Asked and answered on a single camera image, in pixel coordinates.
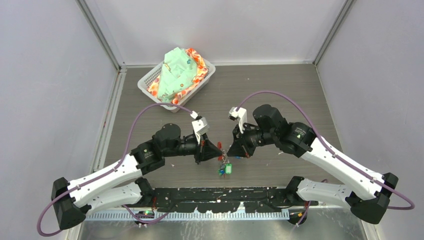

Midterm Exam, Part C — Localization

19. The green floral cloth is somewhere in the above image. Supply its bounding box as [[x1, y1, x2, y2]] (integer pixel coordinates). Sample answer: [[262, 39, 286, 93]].
[[157, 47, 198, 102]]

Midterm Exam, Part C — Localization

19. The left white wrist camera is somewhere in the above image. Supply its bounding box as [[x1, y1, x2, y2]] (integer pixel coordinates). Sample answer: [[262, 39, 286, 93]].
[[190, 111, 210, 145]]

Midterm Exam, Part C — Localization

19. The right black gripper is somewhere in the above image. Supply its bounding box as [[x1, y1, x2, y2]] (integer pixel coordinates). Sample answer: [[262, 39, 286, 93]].
[[228, 120, 277, 157]]

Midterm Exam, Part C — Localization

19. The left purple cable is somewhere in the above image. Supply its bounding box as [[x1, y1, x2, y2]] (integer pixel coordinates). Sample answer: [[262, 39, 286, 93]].
[[36, 102, 196, 238]]

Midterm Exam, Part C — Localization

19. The white plastic basket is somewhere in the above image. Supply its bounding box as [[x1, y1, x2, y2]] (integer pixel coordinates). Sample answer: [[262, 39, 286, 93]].
[[137, 60, 216, 113]]

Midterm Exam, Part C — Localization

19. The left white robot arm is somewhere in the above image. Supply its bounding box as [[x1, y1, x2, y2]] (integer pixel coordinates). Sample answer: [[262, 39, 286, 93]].
[[51, 123, 222, 230]]

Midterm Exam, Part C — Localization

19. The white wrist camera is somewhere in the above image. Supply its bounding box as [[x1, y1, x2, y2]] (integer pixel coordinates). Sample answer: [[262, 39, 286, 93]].
[[190, 111, 210, 145], [228, 106, 248, 134]]

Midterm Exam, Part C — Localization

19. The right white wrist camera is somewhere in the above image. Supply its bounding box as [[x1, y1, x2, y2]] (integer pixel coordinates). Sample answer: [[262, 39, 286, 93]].
[[228, 106, 248, 134]]

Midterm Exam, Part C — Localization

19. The white slotted cable duct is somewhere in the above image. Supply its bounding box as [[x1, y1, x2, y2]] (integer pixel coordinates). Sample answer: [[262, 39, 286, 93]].
[[86, 209, 290, 221]]

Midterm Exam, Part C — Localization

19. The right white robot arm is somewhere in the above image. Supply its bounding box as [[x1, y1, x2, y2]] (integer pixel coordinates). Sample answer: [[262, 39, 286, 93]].
[[226, 104, 399, 225]]

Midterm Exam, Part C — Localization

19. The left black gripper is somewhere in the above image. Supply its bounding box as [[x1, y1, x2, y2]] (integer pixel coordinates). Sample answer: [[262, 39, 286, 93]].
[[163, 131, 222, 164]]

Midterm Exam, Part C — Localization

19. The orange floral cloth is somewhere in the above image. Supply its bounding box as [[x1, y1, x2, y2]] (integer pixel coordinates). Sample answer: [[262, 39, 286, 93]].
[[147, 48, 209, 104]]

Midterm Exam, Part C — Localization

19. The purple cable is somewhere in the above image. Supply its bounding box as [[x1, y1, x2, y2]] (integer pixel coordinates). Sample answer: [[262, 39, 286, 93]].
[[36, 102, 196, 238], [235, 90, 416, 227]]

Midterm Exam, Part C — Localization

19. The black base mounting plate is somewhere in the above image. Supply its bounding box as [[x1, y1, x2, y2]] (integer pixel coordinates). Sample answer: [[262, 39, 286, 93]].
[[121, 187, 319, 214]]

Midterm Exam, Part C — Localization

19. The red grey carabiner keyring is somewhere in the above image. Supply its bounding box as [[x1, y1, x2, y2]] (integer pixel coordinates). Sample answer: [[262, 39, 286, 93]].
[[216, 141, 225, 156]]

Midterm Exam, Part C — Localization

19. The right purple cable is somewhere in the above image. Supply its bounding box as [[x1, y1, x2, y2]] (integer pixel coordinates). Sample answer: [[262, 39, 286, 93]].
[[235, 90, 416, 227]]

